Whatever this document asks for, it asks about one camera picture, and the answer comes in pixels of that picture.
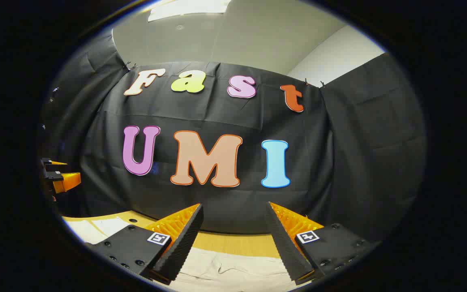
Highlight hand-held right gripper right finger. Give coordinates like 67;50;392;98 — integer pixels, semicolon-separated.
264;202;380;286

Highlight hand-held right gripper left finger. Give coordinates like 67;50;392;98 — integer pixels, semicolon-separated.
84;203;204;284

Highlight white jeans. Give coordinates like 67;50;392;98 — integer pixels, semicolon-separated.
64;218;312;292

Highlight black backdrop cloth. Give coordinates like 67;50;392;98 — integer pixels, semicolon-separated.
39;28;428;244

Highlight ceiling light panel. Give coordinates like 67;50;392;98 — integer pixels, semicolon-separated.
148;0;232;22

